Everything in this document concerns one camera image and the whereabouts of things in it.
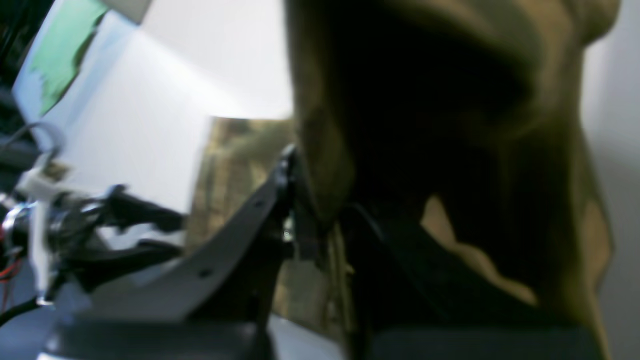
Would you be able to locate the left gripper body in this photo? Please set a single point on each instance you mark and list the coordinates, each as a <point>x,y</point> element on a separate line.
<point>42,233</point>

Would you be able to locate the camouflage T-shirt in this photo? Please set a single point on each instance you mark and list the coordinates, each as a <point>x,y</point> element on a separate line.
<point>462,115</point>

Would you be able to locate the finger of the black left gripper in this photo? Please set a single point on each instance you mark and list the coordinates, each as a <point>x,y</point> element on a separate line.
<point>123,210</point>
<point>92,268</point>

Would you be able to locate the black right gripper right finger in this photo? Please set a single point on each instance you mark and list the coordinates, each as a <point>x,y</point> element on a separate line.
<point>416,301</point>

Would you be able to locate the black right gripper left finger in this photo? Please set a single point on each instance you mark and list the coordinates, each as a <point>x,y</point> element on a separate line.
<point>214,305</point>

